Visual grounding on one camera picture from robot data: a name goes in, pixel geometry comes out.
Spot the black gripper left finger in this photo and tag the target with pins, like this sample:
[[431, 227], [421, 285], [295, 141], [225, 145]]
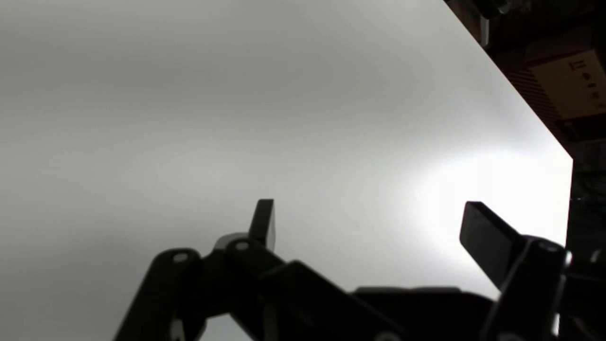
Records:
[[253, 278]]

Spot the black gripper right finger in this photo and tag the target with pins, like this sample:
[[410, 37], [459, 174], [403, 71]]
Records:
[[524, 278]]

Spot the cardboard box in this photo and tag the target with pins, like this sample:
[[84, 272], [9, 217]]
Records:
[[571, 86]]

